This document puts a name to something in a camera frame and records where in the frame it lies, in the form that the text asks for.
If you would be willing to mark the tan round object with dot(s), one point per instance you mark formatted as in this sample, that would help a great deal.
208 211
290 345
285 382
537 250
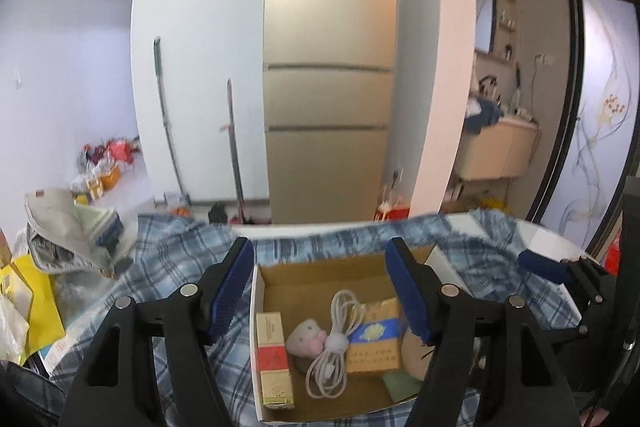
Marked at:
412 357

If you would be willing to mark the wooden wall shelf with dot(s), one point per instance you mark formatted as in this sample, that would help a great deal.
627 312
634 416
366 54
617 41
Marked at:
506 24

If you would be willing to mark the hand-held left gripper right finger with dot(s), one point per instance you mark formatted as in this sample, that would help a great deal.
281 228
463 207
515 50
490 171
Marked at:
410 297

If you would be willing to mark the blue clothes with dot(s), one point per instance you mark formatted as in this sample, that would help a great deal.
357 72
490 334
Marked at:
484 116

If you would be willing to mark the white wall outlet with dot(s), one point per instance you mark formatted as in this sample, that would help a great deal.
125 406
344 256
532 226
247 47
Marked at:
544 59

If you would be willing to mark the frosted glass door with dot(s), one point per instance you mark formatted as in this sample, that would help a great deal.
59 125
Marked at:
600 107

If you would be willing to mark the gold refrigerator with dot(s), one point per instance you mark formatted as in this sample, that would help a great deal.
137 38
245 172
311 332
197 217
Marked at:
330 82

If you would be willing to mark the yellow bag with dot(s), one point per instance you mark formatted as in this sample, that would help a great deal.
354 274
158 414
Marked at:
35 302

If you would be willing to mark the green sponge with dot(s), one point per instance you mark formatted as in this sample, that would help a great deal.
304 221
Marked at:
402 384

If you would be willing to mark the cardboard box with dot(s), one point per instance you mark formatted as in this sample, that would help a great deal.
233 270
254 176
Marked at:
310 277

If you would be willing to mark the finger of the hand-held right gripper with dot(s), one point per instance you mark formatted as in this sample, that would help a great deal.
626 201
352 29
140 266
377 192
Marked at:
560 336
545 264

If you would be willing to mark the white plastic bag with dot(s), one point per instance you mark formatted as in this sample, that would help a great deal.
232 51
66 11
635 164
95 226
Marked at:
12 329

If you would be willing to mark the beige vanity cabinet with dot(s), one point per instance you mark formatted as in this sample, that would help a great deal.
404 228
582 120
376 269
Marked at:
495 152

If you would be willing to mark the pink plush toy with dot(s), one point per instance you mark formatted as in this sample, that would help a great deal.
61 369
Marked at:
305 339

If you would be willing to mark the pile of colourful bags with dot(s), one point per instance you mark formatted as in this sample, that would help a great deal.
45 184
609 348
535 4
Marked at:
107 167

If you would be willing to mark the white wall switch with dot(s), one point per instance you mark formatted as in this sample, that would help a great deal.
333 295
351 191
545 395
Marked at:
16 78

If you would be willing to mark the red box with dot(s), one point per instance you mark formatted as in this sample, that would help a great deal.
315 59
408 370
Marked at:
395 213

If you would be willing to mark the newspaper bundle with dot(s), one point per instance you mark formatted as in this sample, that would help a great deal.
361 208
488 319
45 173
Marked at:
60 227

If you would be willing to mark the beige and red carton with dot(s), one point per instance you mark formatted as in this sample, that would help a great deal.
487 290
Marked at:
274 357

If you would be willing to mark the blue plaid cloth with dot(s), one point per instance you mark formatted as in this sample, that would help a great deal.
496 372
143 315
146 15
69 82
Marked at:
170 252

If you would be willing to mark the bathroom mirror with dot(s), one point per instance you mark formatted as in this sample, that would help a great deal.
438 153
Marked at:
485 19

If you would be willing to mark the red soda bottle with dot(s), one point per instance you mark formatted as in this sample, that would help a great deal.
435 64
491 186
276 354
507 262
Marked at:
613 252

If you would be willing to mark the orange and blue carton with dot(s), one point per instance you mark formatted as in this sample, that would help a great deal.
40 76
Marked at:
372 352

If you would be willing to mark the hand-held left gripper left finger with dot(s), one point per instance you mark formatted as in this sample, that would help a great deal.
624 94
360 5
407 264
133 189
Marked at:
230 294

